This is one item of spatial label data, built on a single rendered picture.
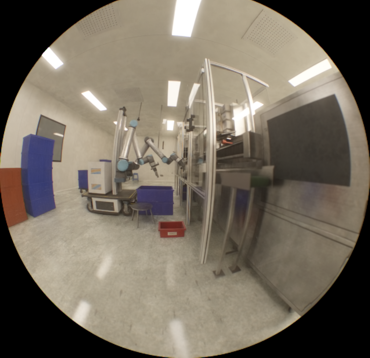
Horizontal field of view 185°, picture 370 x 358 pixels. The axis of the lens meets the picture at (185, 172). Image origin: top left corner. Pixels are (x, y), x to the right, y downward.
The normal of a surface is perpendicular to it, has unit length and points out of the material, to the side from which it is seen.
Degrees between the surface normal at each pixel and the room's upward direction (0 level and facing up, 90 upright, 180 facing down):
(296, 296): 90
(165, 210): 90
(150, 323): 0
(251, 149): 90
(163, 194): 90
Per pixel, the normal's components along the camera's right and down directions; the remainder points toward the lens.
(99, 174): 0.24, 0.04
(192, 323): 0.03, -1.00
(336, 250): -0.99, -0.03
